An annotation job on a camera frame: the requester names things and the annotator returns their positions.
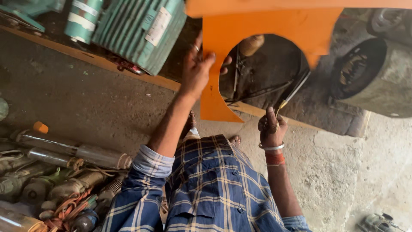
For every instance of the person's right hand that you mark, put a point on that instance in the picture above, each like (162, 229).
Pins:
(273, 132)

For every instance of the person's left hand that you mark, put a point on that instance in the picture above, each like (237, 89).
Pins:
(194, 72)

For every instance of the orange insulation paper sheet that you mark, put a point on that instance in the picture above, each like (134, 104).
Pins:
(222, 29)

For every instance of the silver wrist bangle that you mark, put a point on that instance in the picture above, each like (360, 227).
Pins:
(272, 147)

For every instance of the red thread wristband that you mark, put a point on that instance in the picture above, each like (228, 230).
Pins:
(275, 159)

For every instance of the person's right foot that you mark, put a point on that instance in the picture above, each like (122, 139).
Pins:
(235, 140)

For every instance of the person's foot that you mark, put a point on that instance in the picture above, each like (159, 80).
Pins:
(235, 140)
(190, 122)

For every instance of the thin metal rod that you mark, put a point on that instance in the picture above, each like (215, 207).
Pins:
(236, 69)

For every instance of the person's left foot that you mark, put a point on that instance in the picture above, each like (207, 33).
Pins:
(190, 122)

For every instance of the green ribbed electric motor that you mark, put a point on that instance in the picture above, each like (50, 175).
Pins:
(138, 35)

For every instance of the blue plaid shirt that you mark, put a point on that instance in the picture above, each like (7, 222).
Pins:
(209, 190)

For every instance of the wooden workbench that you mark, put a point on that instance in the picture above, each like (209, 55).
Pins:
(96, 61)

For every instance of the grey motor stator housing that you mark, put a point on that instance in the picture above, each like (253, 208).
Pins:
(386, 87)

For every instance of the green cylinder with white bands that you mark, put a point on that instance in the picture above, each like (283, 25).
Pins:
(83, 19)

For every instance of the small grey metal machine part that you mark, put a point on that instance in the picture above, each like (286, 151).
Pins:
(378, 224)

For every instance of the grey round motor part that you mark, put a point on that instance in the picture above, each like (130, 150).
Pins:
(391, 24)

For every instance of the orange plastic cap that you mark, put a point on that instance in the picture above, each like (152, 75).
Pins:
(40, 127)

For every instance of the heap of old pump motors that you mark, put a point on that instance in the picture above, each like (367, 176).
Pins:
(58, 183)

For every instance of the green machine casting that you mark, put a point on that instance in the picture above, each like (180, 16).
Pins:
(22, 13)

